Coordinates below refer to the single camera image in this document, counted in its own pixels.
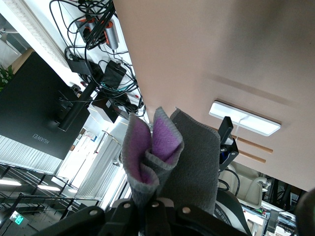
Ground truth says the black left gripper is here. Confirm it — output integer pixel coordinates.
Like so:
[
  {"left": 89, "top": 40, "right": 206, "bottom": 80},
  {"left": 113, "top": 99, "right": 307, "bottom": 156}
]
[{"left": 218, "top": 116, "right": 240, "bottom": 173}]

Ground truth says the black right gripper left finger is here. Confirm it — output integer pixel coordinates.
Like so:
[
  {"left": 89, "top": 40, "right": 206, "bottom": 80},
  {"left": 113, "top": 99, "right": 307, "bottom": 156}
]
[{"left": 97, "top": 201, "right": 145, "bottom": 236}]

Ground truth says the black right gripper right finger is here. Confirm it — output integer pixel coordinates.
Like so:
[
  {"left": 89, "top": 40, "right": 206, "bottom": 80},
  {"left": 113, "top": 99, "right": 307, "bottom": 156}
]
[{"left": 144, "top": 200, "right": 173, "bottom": 236}]

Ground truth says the grey and purple towel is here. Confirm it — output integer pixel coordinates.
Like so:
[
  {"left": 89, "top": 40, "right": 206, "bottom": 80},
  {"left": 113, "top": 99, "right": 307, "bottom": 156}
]
[{"left": 121, "top": 106, "right": 221, "bottom": 215}]

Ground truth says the white rack with wooden rods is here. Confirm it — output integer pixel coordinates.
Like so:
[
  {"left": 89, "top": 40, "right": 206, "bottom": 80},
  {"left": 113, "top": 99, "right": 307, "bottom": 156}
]
[{"left": 208, "top": 100, "right": 282, "bottom": 164}]

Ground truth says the cream office chair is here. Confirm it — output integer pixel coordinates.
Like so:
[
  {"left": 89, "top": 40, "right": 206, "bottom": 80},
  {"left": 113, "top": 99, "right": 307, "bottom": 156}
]
[{"left": 246, "top": 177, "right": 271, "bottom": 210}]

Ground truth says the green exit sign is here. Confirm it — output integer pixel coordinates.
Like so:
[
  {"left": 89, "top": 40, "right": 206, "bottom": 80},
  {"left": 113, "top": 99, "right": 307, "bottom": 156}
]
[{"left": 10, "top": 210, "right": 29, "bottom": 226}]

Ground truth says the black and white box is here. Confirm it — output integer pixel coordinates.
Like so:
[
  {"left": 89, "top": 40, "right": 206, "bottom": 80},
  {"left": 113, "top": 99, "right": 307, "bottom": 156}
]
[{"left": 87, "top": 93, "right": 130, "bottom": 124}]

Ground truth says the black monitor stand pole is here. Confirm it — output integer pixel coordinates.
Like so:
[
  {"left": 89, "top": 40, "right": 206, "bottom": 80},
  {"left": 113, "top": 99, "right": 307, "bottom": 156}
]
[{"left": 57, "top": 73, "right": 104, "bottom": 131}]

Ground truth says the black power adapter box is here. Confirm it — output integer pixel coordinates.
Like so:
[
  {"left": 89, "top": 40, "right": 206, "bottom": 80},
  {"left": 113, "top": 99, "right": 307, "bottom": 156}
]
[
  {"left": 64, "top": 46, "right": 90, "bottom": 75},
  {"left": 101, "top": 60, "right": 127, "bottom": 89}
]

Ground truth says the black Huawei monitor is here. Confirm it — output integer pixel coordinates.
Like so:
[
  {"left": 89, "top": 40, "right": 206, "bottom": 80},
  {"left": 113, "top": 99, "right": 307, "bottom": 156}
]
[{"left": 0, "top": 52, "right": 91, "bottom": 161}]

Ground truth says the grey and orange power hub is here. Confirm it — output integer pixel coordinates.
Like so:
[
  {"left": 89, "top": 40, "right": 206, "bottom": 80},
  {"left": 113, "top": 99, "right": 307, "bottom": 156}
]
[{"left": 75, "top": 15, "right": 119, "bottom": 50}]

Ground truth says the green plant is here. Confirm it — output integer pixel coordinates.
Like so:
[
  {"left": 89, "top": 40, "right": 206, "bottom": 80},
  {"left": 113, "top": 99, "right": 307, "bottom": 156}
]
[{"left": 0, "top": 64, "right": 16, "bottom": 92}]

